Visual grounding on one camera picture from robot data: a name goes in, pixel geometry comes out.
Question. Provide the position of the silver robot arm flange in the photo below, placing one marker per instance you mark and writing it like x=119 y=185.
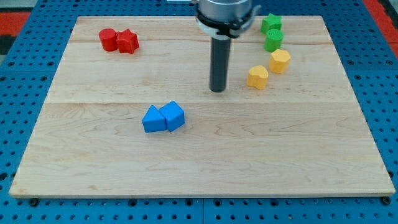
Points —
x=225 y=19

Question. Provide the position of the yellow hexagon block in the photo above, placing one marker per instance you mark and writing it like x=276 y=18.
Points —
x=279 y=61

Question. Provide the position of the red star block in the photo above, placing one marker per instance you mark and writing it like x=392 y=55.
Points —
x=127 y=41

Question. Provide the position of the green star block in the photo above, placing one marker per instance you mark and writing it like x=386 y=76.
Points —
x=271 y=22

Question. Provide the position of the blue cube block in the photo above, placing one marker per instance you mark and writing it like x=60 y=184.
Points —
x=174 y=115

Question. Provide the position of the blue triangle block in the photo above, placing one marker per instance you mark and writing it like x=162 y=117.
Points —
x=153 y=120

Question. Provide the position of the wooden board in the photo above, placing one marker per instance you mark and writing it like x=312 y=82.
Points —
x=304 y=135

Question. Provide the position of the yellow heart block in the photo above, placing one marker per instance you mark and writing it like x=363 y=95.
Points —
x=257 y=77

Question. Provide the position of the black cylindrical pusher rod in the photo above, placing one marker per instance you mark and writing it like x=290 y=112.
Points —
x=219 y=60

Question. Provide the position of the green cylinder block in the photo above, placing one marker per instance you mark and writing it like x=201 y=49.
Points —
x=273 y=41

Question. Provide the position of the red cylinder block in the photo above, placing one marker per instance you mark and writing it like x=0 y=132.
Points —
x=108 y=39

